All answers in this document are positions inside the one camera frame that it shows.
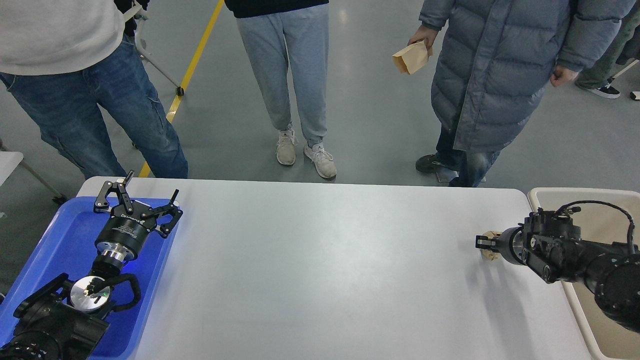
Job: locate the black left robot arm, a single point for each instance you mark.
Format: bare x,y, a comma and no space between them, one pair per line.
86,291

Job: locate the blue plastic tray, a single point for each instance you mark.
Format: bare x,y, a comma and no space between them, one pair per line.
68,246

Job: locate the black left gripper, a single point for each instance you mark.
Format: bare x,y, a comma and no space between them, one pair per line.
131,222

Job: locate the brown paper bag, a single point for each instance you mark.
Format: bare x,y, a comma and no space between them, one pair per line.
412,58

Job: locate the left hand of coat person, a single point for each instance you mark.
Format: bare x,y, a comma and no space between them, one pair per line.
562,75

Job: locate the beige plastic bin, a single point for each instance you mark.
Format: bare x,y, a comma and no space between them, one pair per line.
605,339

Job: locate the right hand holding bag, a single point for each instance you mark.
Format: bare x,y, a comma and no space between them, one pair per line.
425,35

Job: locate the white side table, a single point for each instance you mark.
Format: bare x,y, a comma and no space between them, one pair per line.
14,168

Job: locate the person in white sweater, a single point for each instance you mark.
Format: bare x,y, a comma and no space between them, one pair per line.
64,62

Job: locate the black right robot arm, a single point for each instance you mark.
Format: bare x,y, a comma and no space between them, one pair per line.
551,245

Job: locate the person in grey sweatpants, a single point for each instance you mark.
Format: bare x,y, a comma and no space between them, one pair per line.
290,37

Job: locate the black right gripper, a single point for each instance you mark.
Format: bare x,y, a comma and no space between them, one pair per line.
510,245

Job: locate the person in grey puffer coat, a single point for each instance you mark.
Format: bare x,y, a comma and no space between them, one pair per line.
496,59

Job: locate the brown paper ball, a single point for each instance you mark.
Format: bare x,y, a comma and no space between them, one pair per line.
488,254

